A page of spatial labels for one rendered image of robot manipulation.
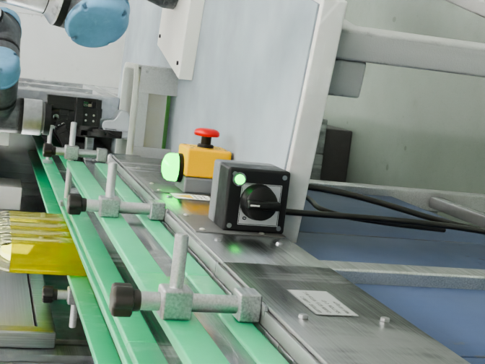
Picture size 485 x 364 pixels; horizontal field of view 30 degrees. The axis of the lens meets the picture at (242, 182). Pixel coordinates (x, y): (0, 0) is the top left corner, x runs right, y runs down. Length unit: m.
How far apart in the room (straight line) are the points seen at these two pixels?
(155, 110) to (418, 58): 0.78
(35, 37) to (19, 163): 2.11
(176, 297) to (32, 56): 4.67
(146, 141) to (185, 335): 1.16
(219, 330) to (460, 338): 0.23
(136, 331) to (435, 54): 0.54
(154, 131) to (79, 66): 3.57
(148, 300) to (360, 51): 0.53
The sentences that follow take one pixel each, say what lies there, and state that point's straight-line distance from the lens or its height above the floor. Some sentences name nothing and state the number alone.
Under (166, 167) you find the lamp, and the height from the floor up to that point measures 0.85.
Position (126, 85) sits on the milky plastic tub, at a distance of 2.01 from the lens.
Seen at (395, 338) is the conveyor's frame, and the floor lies 0.79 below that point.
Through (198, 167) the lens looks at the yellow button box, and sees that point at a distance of 1.38.
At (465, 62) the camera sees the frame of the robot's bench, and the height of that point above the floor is 0.52.
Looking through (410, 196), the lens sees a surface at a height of 0.29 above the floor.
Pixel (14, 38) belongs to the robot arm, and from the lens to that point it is 1.93.
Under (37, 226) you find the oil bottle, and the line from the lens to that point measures 1.68.
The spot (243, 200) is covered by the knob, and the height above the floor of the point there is 0.82.
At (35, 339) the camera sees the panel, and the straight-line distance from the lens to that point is 1.57.
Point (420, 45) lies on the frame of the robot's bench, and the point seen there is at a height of 0.59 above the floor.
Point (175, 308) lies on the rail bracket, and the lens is 0.78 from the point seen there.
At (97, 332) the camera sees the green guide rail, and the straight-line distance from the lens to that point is 1.29.
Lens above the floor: 1.12
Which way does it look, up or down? 16 degrees down
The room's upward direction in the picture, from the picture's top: 85 degrees counter-clockwise
